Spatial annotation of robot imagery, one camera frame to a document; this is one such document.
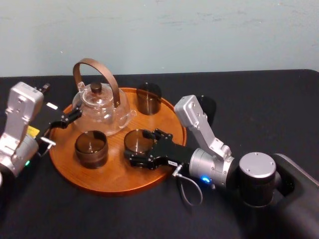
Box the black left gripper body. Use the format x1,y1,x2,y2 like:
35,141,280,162
26,101,67,140

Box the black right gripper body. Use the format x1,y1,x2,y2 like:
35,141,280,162
149,137,194,168

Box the smoky dark glass cup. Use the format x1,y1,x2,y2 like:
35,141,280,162
75,130,108,170
199,95,218,125
124,129,157,168
136,82,162,116

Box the round wooden tray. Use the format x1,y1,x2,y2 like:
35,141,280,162
48,87,187,197

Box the glass teapot lid, dark knob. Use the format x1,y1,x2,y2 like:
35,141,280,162
82,82,111,105

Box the black table cloth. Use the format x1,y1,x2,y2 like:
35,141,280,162
0,68,319,239

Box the glass teapot with brown handle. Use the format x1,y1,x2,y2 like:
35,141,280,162
71,58,137,136

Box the right gripper thin dark cable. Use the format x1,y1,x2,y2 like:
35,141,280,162
171,165,203,207

